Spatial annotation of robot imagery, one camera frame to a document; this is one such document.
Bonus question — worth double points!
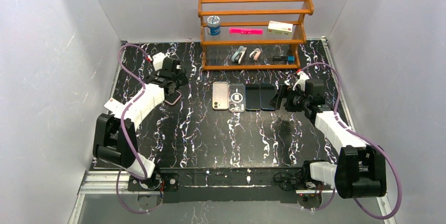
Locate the beige phone case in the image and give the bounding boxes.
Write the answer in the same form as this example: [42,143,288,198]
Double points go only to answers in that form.
[212,82,229,110]

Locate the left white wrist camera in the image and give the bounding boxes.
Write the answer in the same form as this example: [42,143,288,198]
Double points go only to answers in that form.
[147,52,168,71]

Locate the clear phone case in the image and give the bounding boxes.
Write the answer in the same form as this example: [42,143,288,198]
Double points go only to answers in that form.
[229,84,246,113]

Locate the blue white round jar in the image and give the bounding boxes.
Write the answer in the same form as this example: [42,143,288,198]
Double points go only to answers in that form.
[206,15,221,36]

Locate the black motor mount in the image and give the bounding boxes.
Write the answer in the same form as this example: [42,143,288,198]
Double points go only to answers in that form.
[160,172,179,191]
[272,172,323,210]

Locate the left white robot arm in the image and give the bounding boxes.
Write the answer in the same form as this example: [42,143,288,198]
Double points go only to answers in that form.
[93,53,188,190]

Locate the blue grey stapler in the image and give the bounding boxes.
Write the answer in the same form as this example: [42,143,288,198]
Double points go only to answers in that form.
[231,46,247,64]

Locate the pink plastic ruler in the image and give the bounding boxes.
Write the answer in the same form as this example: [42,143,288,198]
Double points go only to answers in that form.
[229,27,263,35]

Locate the dark phone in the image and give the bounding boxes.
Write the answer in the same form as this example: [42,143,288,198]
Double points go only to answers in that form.
[245,84,261,111]

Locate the white cardboard box on shelf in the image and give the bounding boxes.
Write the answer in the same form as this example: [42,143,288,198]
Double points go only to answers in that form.
[267,21,293,36]

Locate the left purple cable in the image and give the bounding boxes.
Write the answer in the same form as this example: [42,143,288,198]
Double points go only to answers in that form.
[115,44,156,215]

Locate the black blue small device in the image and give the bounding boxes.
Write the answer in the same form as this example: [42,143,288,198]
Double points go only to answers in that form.
[272,56,295,64]

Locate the right black motor mount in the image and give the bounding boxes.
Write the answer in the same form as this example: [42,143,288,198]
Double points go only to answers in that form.
[272,172,323,210]

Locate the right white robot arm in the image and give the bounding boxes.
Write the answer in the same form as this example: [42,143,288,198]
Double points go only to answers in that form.
[270,78,387,199]

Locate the orange wooden shelf rack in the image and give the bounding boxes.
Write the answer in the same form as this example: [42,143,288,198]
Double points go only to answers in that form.
[197,0,315,70]

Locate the left black motor mount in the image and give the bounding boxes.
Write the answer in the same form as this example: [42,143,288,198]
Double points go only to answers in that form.
[160,172,179,191]

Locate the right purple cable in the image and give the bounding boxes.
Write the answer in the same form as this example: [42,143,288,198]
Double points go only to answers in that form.
[300,62,403,220]

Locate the white box with red label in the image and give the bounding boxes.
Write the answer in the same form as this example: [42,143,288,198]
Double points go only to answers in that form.
[104,98,125,118]

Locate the purple cable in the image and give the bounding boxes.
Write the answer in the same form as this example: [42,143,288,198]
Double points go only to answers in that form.
[115,44,156,215]
[300,62,403,220]

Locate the pink white stapler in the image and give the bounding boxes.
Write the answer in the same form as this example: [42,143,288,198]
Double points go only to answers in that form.
[249,48,261,61]

